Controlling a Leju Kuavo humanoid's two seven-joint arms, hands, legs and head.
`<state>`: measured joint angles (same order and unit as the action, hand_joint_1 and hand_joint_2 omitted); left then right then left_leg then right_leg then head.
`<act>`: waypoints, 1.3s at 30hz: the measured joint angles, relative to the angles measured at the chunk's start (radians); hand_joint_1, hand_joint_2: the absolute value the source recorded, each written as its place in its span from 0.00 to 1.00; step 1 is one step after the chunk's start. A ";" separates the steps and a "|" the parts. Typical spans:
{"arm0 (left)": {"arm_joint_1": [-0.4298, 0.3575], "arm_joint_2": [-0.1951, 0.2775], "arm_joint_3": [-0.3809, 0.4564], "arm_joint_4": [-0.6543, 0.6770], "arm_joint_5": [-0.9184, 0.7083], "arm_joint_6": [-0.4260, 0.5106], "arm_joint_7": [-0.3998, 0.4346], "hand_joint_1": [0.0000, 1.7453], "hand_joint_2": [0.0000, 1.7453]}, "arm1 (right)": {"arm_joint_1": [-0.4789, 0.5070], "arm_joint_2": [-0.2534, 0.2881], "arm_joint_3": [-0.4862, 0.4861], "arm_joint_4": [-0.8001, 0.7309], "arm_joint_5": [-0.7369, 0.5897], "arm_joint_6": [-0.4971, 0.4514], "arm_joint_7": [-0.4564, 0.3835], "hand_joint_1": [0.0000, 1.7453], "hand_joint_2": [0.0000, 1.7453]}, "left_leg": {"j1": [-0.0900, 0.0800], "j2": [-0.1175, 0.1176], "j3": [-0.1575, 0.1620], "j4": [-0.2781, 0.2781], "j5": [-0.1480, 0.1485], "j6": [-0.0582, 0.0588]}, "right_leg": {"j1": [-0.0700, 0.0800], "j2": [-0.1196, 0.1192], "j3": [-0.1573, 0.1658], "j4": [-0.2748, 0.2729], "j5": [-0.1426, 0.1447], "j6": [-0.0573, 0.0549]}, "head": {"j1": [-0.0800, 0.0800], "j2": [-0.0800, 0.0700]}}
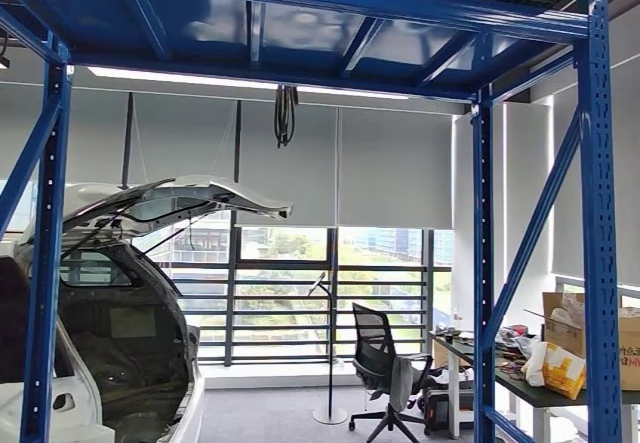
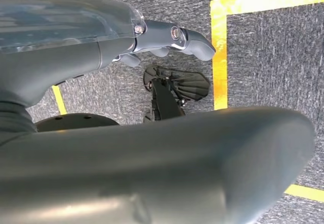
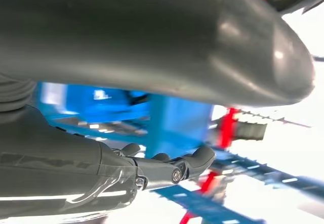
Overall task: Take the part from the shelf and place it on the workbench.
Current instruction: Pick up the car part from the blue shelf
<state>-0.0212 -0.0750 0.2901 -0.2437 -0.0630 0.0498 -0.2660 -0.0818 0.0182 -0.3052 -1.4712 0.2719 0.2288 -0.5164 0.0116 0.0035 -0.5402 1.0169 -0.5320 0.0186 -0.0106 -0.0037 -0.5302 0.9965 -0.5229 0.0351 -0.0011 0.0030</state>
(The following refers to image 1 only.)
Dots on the open brown cardboard box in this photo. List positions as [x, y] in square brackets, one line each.
[564, 332]

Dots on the black equipment case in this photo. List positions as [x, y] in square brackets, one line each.
[440, 410]

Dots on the white plastic bag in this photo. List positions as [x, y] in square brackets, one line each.
[533, 367]

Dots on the long ceiling light strip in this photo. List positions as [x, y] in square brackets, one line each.
[200, 80]

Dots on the black top desk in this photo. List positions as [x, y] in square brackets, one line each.
[510, 383]

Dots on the yellow white package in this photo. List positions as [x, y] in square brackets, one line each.
[563, 370]

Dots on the black floor lamp stand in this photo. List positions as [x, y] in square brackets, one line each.
[330, 360]

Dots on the blue steel shelf rack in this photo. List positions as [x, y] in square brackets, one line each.
[598, 228]

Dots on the grey garment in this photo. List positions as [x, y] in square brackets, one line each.
[400, 384]

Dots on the white car body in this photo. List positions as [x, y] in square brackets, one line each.
[225, 196]

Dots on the grey roller blind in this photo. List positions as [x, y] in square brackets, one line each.
[631, 195]
[395, 168]
[175, 148]

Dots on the black mesh office chair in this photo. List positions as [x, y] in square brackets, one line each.
[372, 354]

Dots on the dark window railing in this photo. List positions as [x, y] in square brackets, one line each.
[230, 307]

